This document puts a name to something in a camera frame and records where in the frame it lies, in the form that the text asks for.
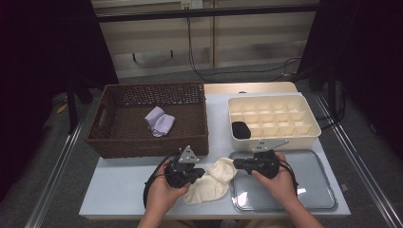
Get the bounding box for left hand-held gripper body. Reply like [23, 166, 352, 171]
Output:
[164, 145, 202, 189]

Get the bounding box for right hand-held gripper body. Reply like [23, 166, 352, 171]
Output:
[251, 139, 289, 180]

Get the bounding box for hand-held gripper cable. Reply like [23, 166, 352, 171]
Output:
[143, 151, 180, 210]
[278, 158, 299, 198]

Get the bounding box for cream sock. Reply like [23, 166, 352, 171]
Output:
[204, 157, 238, 188]
[182, 167, 231, 205]

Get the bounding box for black sock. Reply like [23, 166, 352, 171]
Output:
[231, 122, 252, 141]

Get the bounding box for black wall cable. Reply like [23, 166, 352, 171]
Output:
[186, 17, 302, 82]

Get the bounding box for cream divided storage box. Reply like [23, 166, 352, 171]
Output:
[227, 93, 322, 152]

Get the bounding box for brown wicker basket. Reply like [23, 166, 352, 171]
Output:
[85, 81, 210, 160]

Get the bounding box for metal floor rail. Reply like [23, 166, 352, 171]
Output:
[24, 117, 86, 228]
[313, 91, 403, 228]

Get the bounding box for person's right hand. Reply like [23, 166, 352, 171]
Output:
[251, 152, 298, 209]

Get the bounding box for clear plastic lid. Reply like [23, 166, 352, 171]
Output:
[228, 149, 338, 213]

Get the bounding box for right hand-held gripper cable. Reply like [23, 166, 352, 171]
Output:
[278, 158, 299, 198]

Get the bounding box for white wall socket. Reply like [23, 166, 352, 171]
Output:
[180, 0, 203, 10]

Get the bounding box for person's left hand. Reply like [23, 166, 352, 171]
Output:
[146, 159, 191, 219]

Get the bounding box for black horizontal bar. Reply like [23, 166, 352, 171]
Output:
[94, 4, 319, 23]

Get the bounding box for black curtain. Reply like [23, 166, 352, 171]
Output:
[297, 0, 403, 160]

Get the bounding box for person's beige trousers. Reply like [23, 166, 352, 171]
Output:
[164, 218, 286, 228]

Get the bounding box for black metal stand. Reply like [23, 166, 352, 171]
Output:
[66, 63, 96, 135]

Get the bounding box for left hand-held gripper cable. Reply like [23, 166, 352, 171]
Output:
[143, 151, 180, 210]

